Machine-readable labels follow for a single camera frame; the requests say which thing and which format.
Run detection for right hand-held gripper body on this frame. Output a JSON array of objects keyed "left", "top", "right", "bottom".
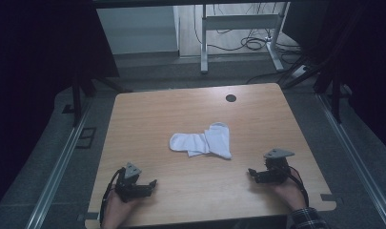
[{"left": 256, "top": 148, "right": 295, "bottom": 185}]

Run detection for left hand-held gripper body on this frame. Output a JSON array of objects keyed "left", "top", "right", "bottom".
[{"left": 114, "top": 161, "right": 152, "bottom": 203}]

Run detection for white sock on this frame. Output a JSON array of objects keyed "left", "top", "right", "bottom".
[
  {"left": 169, "top": 132, "right": 212, "bottom": 158},
  {"left": 204, "top": 121, "right": 234, "bottom": 160}
]

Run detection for person's left hand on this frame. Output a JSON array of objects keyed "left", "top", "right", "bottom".
[{"left": 100, "top": 190, "right": 141, "bottom": 229}]

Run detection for person's right hand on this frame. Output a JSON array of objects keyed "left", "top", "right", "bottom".
[{"left": 270, "top": 170, "right": 308, "bottom": 213}]

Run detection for black metal stand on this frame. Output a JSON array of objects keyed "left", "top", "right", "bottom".
[
  {"left": 61, "top": 73, "right": 132, "bottom": 128},
  {"left": 313, "top": 60, "right": 354, "bottom": 124}
]

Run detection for white power strip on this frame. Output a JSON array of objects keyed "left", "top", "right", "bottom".
[{"left": 290, "top": 64, "right": 309, "bottom": 79}]

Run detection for dark curtain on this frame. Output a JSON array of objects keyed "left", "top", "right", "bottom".
[
  {"left": 282, "top": 0, "right": 386, "bottom": 156},
  {"left": 0, "top": 0, "right": 120, "bottom": 218}
]

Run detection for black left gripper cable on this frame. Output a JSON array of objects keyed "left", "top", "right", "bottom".
[{"left": 99, "top": 167, "right": 126, "bottom": 227}]

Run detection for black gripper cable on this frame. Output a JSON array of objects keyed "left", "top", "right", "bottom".
[
  {"left": 287, "top": 165, "right": 310, "bottom": 208},
  {"left": 99, "top": 167, "right": 126, "bottom": 227}
]

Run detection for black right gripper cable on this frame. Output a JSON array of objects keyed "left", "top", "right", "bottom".
[{"left": 287, "top": 165, "right": 310, "bottom": 208}]

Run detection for black floor socket frame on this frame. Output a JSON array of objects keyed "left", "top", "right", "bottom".
[{"left": 74, "top": 127, "right": 97, "bottom": 150}]

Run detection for aluminium floor rail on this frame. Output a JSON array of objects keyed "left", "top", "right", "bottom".
[
  {"left": 316, "top": 94, "right": 386, "bottom": 228},
  {"left": 24, "top": 98, "right": 94, "bottom": 229}
]

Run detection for black floor cables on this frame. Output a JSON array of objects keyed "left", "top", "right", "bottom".
[{"left": 193, "top": 3, "right": 304, "bottom": 85}]

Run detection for white metal desk frame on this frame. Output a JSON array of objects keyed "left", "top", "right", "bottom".
[{"left": 199, "top": 1, "right": 291, "bottom": 75}]

